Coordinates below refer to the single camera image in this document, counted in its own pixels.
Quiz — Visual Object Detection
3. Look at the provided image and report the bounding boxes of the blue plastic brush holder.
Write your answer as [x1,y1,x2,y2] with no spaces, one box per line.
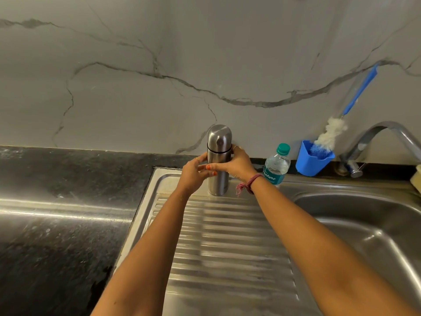
[295,140,336,177]

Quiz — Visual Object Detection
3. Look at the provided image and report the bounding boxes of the person's left forearm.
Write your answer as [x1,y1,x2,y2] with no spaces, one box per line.
[90,189,193,316]

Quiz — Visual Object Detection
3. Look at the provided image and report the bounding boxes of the person's left hand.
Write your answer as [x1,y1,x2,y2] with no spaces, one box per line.
[177,152,218,196]

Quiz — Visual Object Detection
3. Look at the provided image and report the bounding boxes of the yellow plastic basket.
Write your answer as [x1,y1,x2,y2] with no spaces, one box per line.
[409,164,421,194]

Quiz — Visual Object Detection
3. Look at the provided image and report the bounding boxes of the stainless steel flask body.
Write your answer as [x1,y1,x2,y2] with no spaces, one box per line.
[207,151,232,197]

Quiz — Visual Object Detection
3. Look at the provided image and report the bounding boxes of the stainless steel sink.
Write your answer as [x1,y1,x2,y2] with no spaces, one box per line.
[111,167,421,316]

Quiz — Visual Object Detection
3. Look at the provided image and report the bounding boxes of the blue white bottle brush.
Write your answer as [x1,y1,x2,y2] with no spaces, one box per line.
[309,62,379,159]

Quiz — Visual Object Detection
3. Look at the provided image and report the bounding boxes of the person's right forearm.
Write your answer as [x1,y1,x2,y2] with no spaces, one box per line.
[251,176,421,316]

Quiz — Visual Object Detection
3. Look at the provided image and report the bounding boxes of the chrome faucet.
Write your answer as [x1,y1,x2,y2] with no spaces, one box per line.
[337,121,421,179]

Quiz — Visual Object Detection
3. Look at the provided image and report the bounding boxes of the person's right hand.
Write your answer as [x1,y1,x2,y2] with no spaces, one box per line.
[205,145,259,184]

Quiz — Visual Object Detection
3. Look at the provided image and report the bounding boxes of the clear plastic water bottle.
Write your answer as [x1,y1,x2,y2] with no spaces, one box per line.
[262,143,291,189]

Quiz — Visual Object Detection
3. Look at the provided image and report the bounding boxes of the steel cup cap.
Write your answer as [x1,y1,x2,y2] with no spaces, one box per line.
[206,124,233,154]

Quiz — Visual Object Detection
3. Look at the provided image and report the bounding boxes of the pink thread bracelet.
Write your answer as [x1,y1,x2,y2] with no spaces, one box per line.
[235,173,264,197]

